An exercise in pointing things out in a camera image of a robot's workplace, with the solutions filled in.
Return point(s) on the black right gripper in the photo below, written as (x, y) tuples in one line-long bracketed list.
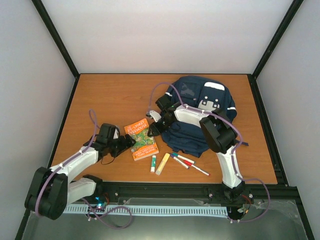
[(157, 130)]

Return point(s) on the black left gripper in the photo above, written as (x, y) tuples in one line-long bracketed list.
[(125, 146)]

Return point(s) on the navy blue backpack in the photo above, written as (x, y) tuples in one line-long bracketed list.
[(202, 93)]

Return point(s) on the orange treehouse paperback book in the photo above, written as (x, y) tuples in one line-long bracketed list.
[(145, 145)]

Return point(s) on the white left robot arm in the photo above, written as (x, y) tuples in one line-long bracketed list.
[(53, 189)]

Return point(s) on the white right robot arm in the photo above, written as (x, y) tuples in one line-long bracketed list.
[(219, 134)]

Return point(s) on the green-capped white marker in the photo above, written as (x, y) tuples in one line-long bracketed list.
[(183, 158)]

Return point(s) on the white green glue stick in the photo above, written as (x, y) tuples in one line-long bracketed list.
[(153, 163)]

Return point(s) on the purple-capped white marker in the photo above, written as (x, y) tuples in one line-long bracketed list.
[(179, 161)]

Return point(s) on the yellow highlighter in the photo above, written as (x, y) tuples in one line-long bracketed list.
[(162, 164)]

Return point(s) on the red-capped white pen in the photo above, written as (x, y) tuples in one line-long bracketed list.
[(200, 170)]

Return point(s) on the red-capped white marker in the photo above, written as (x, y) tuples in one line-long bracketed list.
[(188, 162)]

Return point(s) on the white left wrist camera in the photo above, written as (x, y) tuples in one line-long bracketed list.
[(116, 134)]

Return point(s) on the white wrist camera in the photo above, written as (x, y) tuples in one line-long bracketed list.
[(116, 134), (154, 115)]

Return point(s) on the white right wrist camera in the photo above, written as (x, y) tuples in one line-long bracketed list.
[(154, 115)]

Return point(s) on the light blue slotted cable duct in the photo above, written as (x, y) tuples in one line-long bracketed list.
[(162, 211)]

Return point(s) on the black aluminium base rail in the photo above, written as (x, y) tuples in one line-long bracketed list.
[(116, 192)]

